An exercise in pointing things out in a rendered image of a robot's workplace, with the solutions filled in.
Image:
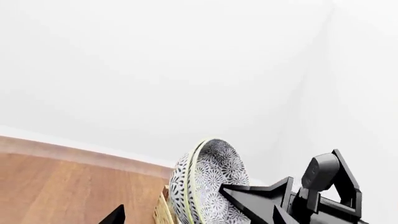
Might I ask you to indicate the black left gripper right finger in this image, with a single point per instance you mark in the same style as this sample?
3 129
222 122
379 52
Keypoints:
279 219

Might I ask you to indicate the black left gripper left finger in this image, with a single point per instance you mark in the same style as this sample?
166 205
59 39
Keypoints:
116 217

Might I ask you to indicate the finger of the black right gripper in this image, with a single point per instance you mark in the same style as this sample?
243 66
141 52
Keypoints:
255 198

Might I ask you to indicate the chrysanthemum pattern ceramic bowl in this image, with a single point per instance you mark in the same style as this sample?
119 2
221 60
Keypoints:
217 168

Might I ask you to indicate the leaf pattern ceramic bowl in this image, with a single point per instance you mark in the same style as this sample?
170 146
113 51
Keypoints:
179 186

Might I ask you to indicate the woven bamboo tray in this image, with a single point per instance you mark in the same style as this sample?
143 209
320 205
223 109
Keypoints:
162 210

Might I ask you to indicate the black triangular camera bracket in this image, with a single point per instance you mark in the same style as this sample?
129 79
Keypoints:
349 184

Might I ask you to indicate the grey gripper camera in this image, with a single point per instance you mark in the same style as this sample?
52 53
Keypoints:
321 170

